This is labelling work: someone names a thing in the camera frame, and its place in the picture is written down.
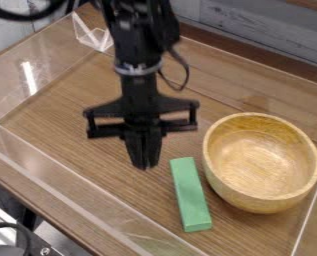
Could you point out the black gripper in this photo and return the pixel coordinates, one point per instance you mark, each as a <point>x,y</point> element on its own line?
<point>141,110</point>

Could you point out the green rectangular block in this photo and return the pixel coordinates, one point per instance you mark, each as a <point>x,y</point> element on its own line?
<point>190,197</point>

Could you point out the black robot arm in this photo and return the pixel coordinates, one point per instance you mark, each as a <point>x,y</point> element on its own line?
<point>145,31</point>

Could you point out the brown wooden bowl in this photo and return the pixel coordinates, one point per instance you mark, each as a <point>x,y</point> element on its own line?
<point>260,162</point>

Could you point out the clear acrylic tray wall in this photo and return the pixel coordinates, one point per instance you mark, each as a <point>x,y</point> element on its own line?
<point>79,183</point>

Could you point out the black metal bracket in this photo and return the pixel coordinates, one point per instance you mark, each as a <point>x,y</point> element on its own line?
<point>41,248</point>

